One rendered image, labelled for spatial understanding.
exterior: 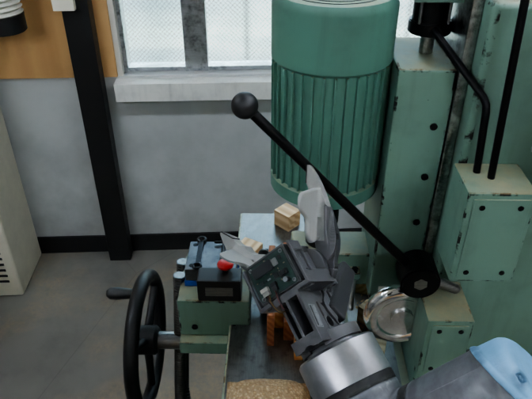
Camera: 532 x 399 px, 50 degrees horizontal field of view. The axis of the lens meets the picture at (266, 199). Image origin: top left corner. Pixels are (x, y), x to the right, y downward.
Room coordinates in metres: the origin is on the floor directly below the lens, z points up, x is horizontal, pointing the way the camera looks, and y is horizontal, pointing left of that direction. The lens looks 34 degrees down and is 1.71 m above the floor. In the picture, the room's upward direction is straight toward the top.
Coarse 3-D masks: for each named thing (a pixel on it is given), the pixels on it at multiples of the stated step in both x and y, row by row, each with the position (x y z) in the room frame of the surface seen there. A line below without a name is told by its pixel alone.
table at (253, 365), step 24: (240, 216) 1.13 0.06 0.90; (264, 216) 1.13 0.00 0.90; (264, 240) 1.03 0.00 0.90; (192, 336) 0.77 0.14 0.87; (216, 336) 0.77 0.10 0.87; (240, 336) 0.74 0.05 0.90; (264, 336) 0.74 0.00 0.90; (240, 360) 0.69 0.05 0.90; (264, 360) 0.69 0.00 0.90; (288, 360) 0.69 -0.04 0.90
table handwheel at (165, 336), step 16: (144, 272) 0.87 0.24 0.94; (144, 288) 0.82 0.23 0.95; (160, 288) 0.94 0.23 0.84; (128, 304) 0.78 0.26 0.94; (160, 304) 0.94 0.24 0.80; (128, 320) 0.75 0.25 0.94; (160, 320) 0.92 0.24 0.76; (128, 336) 0.73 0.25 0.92; (144, 336) 0.80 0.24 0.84; (160, 336) 0.81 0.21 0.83; (176, 336) 0.81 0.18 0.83; (128, 352) 0.71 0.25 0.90; (144, 352) 0.79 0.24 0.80; (160, 352) 0.88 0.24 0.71; (128, 368) 0.69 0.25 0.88; (160, 368) 0.84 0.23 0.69; (128, 384) 0.68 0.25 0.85
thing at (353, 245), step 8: (296, 232) 0.84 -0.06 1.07; (304, 232) 0.84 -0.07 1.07; (344, 232) 0.84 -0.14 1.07; (352, 232) 0.84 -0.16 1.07; (360, 232) 0.84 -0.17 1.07; (296, 240) 0.82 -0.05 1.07; (304, 240) 0.82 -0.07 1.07; (344, 240) 0.82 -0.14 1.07; (352, 240) 0.82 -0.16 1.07; (360, 240) 0.82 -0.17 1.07; (312, 248) 0.79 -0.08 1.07; (344, 248) 0.79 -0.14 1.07; (352, 248) 0.79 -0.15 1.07; (360, 248) 0.79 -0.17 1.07; (344, 256) 0.78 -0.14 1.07; (352, 256) 0.78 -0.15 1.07; (360, 256) 0.78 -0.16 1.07; (368, 256) 0.78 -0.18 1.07; (352, 264) 0.78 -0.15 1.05; (360, 264) 0.78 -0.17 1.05; (360, 272) 0.78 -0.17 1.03; (360, 280) 0.78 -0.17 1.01
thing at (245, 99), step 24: (240, 96) 0.67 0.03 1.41; (264, 120) 0.67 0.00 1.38; (288, 144) 0.67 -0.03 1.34; (336, 192) 0.67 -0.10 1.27; (360, 216) 0.67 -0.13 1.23; (384, 240) 0.66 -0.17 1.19; (408, 264) 0.66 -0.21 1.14; (432, 264) 0.66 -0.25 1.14; (408, 288) 0.64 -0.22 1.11; (432, 288) 0.64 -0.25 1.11; (456, 288) 0.66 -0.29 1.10
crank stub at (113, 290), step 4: (108, 288) 0.84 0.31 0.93; (112, 288) 0.84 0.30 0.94; (116, 288) 0.84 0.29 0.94; (120, 288) 0.84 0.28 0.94; (124, 288) 0.84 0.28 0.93; (128, 288) 0.84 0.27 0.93; (108, 292) 0.83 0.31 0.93; (112, 292) 0.83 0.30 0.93; (116, 292) 0.83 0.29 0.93; (120, 292) 0.83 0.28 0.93; (124, 292) 0.83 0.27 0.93; (128, 292) 0.83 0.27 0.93; (108, 296) 0.82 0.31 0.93; (112, 296) 0.82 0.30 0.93; (116, 296) 0.82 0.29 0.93; (120, 296) 0.82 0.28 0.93; (124, 296) 0.82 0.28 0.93; (128, 296) 0.82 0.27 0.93
